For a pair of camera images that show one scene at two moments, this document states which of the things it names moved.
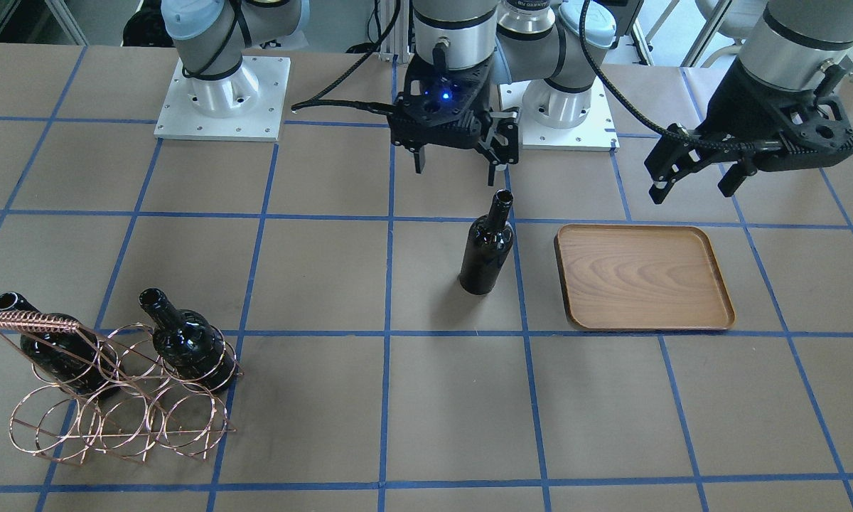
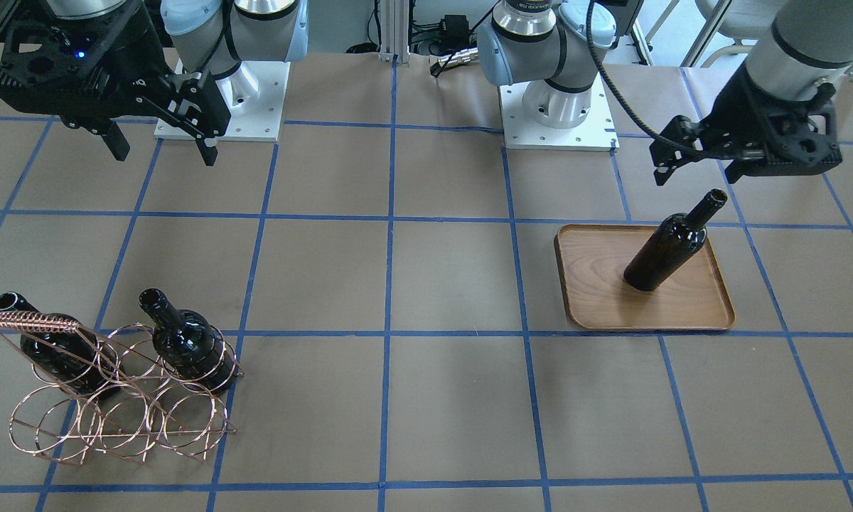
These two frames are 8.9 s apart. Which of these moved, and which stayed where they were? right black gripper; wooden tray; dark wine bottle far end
Moved: right black gripper
Stayed: dark wine bottle far end; wooden tray
